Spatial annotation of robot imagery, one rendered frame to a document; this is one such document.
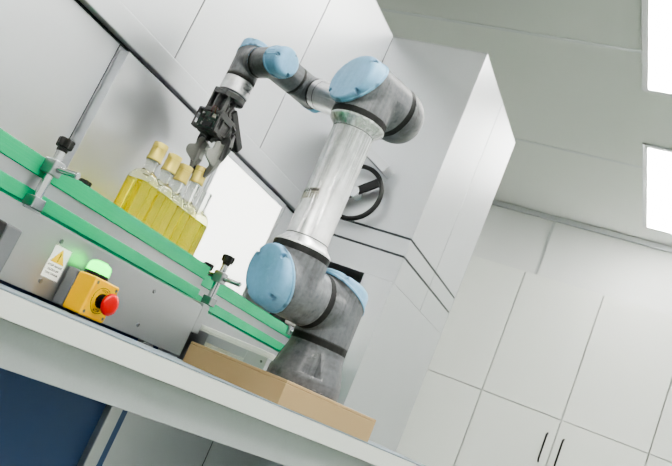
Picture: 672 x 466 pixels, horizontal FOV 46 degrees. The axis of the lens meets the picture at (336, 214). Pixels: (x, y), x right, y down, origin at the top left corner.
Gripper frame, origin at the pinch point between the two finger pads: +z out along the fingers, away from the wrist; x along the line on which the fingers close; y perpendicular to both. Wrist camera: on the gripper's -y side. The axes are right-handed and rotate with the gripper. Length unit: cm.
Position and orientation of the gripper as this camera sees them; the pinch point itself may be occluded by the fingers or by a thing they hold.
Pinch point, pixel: (201, 171)
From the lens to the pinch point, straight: 195.0
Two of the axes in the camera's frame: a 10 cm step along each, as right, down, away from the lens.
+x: 8.5, 2.6, -4.5
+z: -3.9, 8.9, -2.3
